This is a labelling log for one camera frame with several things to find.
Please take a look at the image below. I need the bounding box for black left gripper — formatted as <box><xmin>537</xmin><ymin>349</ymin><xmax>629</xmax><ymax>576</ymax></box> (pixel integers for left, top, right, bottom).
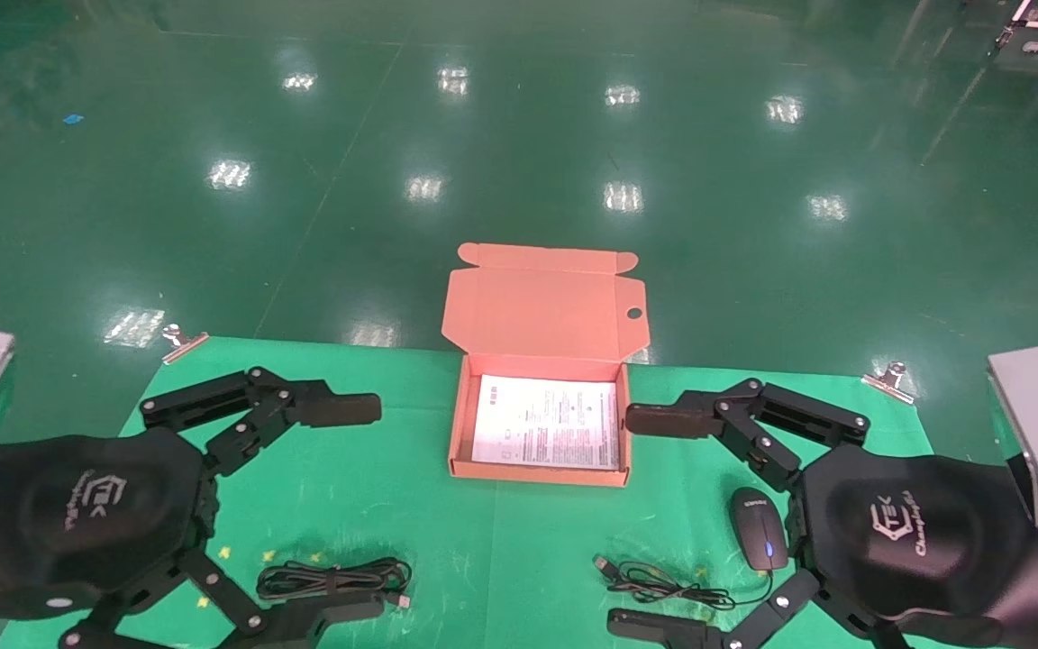
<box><xmin>0</xmin><ymin>367</ymin><xmax>385</xmax><ymax>649</ymax></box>

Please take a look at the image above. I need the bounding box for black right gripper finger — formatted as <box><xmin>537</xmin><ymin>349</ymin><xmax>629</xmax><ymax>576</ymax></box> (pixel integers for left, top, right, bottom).
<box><xmin>625</xmin><ymin>379</ymin><xmax>871</xmax><ymax>492</ymax></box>
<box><xmin>607</xmin><ymin>568</ymin><xmax>889</xmax><ymax>649</ymax></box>

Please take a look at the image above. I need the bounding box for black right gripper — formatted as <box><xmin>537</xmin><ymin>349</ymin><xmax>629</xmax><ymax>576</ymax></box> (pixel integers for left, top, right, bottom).
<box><xmin>789</xmin><ymin>446</ymin><xmax>1038</xmax><ymax>649</ymax></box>

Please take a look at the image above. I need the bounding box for black data cable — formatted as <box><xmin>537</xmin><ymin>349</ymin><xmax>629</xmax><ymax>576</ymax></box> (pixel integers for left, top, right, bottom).
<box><xmin>256</xmin><ymin>556</ymin><xmax>414</xmax><ymax>608</ymax></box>

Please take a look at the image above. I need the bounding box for black wired computer mouse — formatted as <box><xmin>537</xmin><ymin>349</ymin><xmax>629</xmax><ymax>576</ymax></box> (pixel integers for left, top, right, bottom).
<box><xmin>593</xmin><ymin>487</ymin><xmax>791</xmax><ymax>608</ymax></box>

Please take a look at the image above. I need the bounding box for orange cardboard box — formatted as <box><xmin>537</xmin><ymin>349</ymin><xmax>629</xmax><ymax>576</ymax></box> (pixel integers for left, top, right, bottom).
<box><xmin>442</xmin><ymin>242</ymin><xmax>651</xmax><ymax>489</ymax></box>

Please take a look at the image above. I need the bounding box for white printed leaflet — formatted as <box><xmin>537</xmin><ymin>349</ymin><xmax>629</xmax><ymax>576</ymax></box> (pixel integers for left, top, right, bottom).
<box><xmin>470</xmin><ymin>374</ymin><xmax>621</xmax><ymax>471</ymax></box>

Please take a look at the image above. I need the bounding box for silver metal clip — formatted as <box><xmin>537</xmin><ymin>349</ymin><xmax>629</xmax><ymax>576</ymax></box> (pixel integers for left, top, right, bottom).
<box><xmin>162</xmin><ymin>324</ymin><xmax>210</xmax><ymax>365</ymax></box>
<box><xmin>860</xmin><ymin>361</ymin><xmax>917</xmax><ymax>406</ymax></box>

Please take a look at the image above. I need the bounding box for green table mat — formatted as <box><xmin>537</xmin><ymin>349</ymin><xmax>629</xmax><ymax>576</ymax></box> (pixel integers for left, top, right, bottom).
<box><xmin>0</xmin><ymin>336</ymin><xmax>1024</xmax><ymax>649</ymax></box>

